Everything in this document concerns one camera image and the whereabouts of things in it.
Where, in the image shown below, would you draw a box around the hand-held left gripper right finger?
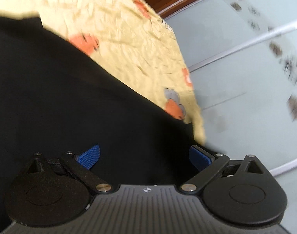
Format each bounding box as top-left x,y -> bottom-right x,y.
180,145 -> 265,195

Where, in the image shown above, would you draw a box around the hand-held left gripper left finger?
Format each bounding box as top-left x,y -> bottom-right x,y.
26,144 -> 112,195

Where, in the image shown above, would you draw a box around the black pants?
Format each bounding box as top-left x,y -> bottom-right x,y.
0,15 -> 202,232

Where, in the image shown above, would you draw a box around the yellow carrot-print bedsheet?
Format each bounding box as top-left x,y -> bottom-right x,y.
0,0 -> 207,145

